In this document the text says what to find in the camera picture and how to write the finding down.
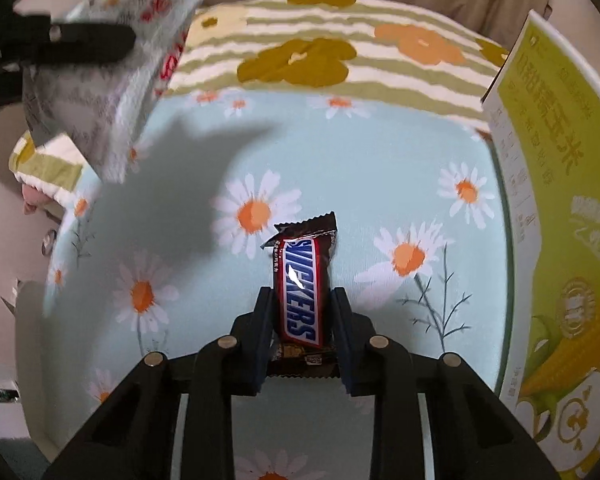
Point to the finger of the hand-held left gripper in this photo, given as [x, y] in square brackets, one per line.
[90, 42]

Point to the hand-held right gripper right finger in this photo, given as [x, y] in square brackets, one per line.
[340, 322]

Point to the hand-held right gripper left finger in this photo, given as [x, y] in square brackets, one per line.
[265, 322]

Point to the brown chocolate bar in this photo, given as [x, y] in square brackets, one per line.
[297, 300]

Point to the grey white snack packet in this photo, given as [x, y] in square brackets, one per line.
[105, 105]

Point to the green cardboard box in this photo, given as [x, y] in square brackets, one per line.
[555, 260]

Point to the daisy print blue tablecloth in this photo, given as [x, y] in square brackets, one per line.
[355, 170]

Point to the pink cloth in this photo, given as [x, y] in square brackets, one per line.
[32, 200]

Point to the striped floral blanket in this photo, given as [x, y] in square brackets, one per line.
[380, 75]

